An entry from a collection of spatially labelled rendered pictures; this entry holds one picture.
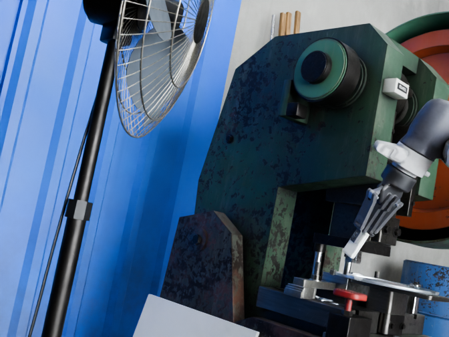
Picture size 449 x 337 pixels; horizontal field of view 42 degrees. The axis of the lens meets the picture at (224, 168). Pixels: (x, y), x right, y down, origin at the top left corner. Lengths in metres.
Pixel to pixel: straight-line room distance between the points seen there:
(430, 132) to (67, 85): 1.50
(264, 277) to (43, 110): 1.10
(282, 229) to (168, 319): 0.46
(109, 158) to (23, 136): 0.37
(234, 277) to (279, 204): 0.26
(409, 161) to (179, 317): 0.91
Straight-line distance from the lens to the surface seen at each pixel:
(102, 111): 1.33
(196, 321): 1.85
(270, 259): 1.81
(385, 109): 1.70
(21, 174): 2.35
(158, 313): 1.98
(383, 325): 1.72
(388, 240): 1.78
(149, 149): 2.61
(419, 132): 1.37
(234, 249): 1.80
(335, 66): 1.63
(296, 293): 1.63
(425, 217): 2.11
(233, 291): 1.78
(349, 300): 1.44
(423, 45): 2.30
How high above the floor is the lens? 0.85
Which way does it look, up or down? 6 degrees up
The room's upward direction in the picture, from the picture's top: 11 degrees clockwise
